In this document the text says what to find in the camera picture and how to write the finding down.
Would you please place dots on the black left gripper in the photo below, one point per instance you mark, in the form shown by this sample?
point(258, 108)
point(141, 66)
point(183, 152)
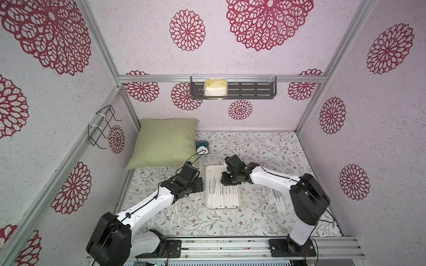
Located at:
point(199, 183)

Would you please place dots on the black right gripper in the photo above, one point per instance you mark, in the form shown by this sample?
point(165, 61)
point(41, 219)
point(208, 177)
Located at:
point(228, 177)

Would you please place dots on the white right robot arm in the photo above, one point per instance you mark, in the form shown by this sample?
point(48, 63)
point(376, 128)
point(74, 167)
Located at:
point(309, 199)

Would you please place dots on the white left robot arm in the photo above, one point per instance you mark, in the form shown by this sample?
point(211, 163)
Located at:
point(115, 237)

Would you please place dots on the white plastic storage tray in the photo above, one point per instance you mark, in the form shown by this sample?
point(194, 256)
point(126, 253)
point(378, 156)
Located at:
point(218, 196)

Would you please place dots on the teal alarm clock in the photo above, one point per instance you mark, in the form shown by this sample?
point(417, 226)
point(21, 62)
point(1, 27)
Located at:
point(202, 147)

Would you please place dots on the green linen pillow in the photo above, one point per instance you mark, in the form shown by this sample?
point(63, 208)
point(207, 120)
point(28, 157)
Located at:
point(164, 143)

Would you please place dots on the yellow sponge pack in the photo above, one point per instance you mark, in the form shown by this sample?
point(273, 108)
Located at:
point(215, 88)

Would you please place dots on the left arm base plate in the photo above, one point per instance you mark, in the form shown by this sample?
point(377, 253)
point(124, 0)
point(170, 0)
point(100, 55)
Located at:
point(167, 249)

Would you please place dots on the dark metal wall shelf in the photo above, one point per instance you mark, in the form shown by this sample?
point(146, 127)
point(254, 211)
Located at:
point(237, 90)

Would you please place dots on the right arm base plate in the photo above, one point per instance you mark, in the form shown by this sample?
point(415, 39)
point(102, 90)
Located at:
point(289, 248)

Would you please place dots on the black wire wall rack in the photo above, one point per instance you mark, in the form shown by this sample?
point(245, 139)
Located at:
point(96, 131)

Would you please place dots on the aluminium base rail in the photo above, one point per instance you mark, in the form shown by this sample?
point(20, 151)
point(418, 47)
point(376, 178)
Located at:
point(254, 251)

